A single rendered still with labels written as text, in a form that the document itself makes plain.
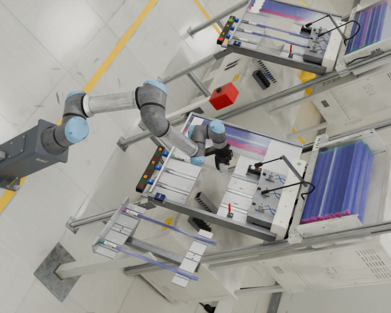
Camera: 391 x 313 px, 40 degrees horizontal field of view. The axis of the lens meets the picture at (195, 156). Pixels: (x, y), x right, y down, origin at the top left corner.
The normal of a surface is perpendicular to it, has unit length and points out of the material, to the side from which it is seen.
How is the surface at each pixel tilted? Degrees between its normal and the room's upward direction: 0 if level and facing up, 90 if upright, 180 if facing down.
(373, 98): 90
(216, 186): 0
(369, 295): 90
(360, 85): 90
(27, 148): 90
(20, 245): 0
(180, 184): 46
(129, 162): 0
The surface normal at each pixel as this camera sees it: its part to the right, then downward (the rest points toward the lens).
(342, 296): -0.61, -0.68
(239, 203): 0.06, -0.66
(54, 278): 0.72, -0.25
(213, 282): -0.33, 0.69
